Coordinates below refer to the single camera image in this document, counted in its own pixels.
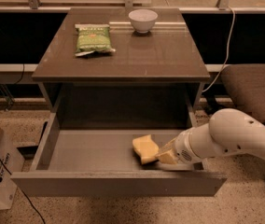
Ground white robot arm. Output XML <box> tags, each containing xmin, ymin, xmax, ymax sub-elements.
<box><xmin>156</xmin><ymin>108</ymin><xmax>265</xmax><ymax>164</ymax></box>

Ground white cable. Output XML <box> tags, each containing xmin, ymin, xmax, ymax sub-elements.
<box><xmin>202</xmin><ymin>7</ymin><xmax>236</xmax><ymax>94</ymax></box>

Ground black floor cable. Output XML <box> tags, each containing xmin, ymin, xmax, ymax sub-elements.
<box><xmin>0</xmin><ymin>125</ymin><xmax>47</xmax><ymax>224</ymax></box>

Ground green snack bag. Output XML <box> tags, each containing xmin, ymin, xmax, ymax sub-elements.
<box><xmin>75</xmin><ymin>24</ymin><xmax>116</xmax><ymax>57</ymax></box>

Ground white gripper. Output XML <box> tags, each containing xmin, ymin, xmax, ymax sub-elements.
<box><xmin>154</xmin><ymin>128</ymin><xmax>206</xmax><ymax>165</ymax></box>

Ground white ceramic bowl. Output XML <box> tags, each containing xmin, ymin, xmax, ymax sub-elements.
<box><xmin>129</xmin><ymin>9</ymin><xmax>158</xmax><ymax>33</ymax></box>

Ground open grey top drawer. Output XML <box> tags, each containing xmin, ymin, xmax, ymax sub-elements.
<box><xmin>10</xmin><ymin>91</ymin><xmax>228</xmax><ymax>198</ymax></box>

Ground yellow sponge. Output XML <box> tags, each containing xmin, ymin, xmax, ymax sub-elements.
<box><xmin>132</xmin><ymin>134</ymin><xmax>159</xmax><ymax>164</ymax></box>

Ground grey drawer cabinet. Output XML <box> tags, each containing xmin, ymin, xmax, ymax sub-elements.
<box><xmin>33</xmin><ymin>8</ymin><xmax>209</xmax><ymax>130</ymax></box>

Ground brown office chair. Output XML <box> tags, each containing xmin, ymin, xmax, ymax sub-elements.
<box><xmin>213</xmin><ymin>63</ymin><xmax>265</xmax><ymax>126</ymax></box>

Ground white cardboard box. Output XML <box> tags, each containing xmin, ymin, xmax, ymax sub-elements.
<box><xmin>0</xmin><ymin>131</ymin><xmax>24</xmax><ymax>210</ymax></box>

